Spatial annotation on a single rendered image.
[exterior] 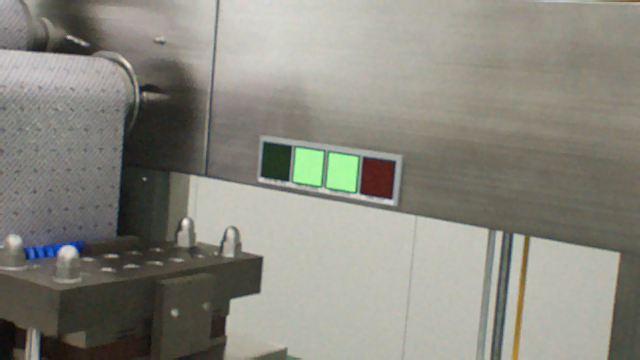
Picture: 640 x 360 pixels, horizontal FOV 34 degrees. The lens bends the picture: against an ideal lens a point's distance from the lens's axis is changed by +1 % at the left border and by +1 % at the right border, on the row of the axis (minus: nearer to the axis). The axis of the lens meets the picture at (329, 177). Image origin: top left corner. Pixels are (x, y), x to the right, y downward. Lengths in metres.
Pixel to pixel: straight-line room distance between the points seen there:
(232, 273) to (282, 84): 0.29
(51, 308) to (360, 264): 3.02
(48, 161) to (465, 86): 0.60
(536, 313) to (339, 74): 2.55
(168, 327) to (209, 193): 3.33
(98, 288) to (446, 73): 0.53
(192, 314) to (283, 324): 3.09
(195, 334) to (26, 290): 0.26
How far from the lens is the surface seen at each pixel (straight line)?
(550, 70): 1.31
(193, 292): 1.47
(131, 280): 1.40
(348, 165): 1.45
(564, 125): 1.30
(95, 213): 1.61
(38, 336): 1.41
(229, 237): 1.58
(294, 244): 4.46
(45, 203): 1.54
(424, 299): 4.13
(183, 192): 1.93
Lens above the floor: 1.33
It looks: 6 degrees down
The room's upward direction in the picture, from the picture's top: 5 degrees clockwise
